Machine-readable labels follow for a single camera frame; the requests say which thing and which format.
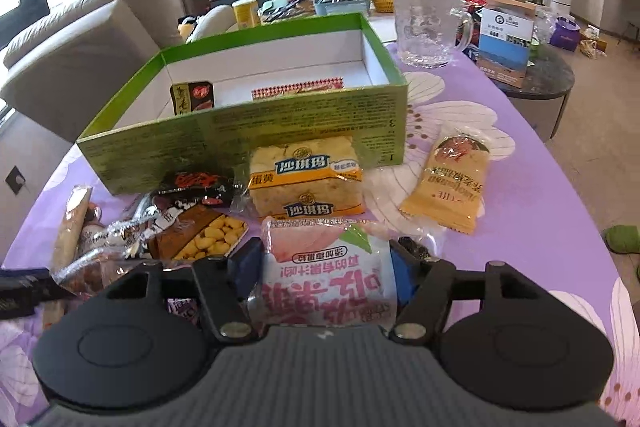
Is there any green cardboard box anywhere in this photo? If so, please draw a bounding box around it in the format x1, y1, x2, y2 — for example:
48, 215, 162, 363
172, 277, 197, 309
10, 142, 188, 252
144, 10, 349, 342
75, 12, 408, 196

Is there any purple floral tablecloth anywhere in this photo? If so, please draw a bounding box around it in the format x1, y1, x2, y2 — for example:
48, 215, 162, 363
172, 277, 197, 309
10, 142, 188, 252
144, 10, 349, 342
0, 14, 640, 427

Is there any clear glass mug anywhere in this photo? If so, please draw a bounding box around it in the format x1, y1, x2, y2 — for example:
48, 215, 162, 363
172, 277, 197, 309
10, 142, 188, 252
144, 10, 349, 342
391, 0, 475, 70

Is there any clear packet with brown snack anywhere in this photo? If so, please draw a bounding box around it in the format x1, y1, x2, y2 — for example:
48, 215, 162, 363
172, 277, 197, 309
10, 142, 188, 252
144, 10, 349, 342
52, 251, 138, 299

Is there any small dark packet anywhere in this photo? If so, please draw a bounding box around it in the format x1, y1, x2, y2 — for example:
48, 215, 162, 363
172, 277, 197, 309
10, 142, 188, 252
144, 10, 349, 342
399, 236, 447, 264

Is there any small purple packet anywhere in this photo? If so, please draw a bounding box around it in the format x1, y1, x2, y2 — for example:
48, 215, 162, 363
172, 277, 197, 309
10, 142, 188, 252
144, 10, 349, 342
166, 297, 202, 329

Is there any orange yellow snack packet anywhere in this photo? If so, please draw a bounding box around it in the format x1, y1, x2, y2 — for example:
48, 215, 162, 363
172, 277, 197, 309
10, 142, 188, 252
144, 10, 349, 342
399, 132, 492, 236

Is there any yellow canister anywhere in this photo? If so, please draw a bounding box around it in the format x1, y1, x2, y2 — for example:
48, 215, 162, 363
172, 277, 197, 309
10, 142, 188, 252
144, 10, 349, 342
232, 0, 262, 30

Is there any pink and white snack packet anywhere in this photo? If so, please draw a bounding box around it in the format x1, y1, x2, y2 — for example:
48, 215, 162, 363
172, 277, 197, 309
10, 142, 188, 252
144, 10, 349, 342
260, 216, 401, 339

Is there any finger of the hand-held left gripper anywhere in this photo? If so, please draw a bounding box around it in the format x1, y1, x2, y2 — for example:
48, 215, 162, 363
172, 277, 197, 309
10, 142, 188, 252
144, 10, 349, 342
0, 269, 68, 321

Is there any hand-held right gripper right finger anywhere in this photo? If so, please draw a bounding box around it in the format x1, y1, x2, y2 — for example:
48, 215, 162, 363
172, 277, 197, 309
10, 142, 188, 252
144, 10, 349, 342
389, 238, 546, 342

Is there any blue basket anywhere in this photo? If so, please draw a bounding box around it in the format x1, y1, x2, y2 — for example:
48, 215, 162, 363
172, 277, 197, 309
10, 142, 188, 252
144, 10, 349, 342
312, 0, 374, 17

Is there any red patterned bar packet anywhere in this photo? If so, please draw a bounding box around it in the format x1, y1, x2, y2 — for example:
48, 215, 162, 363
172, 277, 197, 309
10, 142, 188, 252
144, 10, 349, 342
250, 76, 347, 101

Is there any dark packet with red label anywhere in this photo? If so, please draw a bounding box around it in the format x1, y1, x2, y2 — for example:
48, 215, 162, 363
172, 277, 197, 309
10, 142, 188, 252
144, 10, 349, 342
169, 79, 217, 116

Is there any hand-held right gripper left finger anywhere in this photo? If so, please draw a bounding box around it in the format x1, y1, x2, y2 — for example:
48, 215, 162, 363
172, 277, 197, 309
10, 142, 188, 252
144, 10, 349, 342
102, 239, 266, 342

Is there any purple bag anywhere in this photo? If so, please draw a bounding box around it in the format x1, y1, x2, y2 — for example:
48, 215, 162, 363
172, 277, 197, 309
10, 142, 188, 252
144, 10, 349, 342
550, 17, 582, 53

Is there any yellow pastry packet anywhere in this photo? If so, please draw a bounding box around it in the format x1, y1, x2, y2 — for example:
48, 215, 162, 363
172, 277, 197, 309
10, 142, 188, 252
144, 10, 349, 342
247, 138, 368, 221

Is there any silver black-and-white candy packet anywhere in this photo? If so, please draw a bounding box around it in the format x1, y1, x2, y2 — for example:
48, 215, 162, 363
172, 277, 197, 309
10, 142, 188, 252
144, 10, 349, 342
97, 194, 196, 259

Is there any blue and white carton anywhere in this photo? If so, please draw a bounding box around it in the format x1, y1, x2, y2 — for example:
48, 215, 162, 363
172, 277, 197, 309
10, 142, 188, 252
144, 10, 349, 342
475, 0, 539, 88

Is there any black and red snack packet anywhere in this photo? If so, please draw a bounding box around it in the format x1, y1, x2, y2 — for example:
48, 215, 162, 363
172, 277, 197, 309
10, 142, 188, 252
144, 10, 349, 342
150, 170, 242, 210

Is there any tan long snack packet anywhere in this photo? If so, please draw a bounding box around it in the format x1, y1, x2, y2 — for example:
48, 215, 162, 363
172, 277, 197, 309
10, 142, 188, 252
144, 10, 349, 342
50, 186, 94, 279

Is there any beige sofa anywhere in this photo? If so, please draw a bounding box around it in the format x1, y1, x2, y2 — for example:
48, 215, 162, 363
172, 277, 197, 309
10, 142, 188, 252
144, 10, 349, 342
0, 0, 187, 144

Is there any round dark side table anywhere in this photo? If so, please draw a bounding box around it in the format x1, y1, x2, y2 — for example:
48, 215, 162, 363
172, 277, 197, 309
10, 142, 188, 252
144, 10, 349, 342
492, 41, 576, 141

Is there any green slipper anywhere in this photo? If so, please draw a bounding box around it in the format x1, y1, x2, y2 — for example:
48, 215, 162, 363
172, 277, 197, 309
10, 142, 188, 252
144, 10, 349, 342
602, 224, 640, 256

